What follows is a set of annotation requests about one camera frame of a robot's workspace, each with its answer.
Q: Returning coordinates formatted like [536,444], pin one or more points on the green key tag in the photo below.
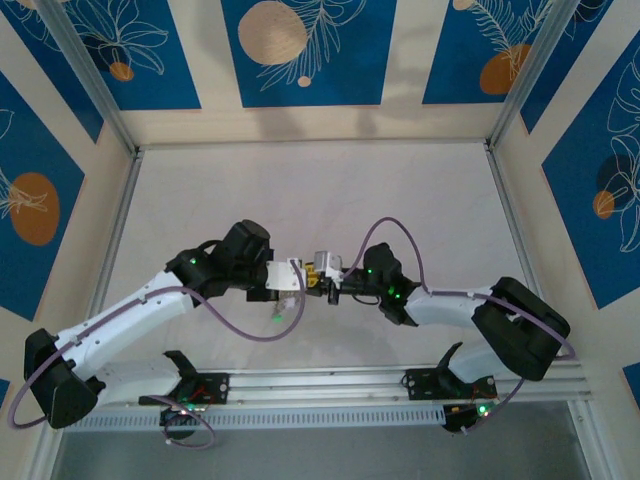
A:
[276,316]

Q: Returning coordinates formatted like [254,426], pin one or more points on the slanted aluminium frame post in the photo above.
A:
[90,80]
[530,75]

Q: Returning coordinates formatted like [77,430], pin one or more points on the aluminium table side rail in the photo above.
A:
[117,225]
[515,225]

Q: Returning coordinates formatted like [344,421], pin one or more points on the wide aluminium base rail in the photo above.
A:
[320,382]

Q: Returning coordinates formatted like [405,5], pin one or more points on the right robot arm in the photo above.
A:
[445,305]

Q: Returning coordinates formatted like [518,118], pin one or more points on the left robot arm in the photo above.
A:
[125,315]

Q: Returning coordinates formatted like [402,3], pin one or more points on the aluminium table back rail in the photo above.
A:
[320,145]

